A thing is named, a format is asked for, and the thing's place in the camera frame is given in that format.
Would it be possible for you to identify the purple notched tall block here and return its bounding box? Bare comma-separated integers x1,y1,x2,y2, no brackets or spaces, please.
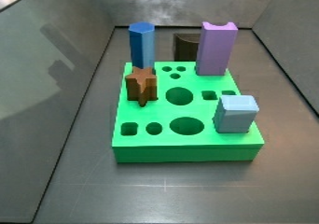
196,21,237,76

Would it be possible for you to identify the brown star-shaped peg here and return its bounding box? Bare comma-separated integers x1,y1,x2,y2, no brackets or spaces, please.
124,67,157,107

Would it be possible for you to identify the green shape sorter board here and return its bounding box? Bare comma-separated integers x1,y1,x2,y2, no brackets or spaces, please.
112,62,264,162

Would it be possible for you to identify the light blue rectangular block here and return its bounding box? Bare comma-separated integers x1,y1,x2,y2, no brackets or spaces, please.
213,95,258,133

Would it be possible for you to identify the blue hexagonal prism peg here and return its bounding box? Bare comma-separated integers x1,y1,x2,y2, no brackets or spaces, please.
128,21,154,69

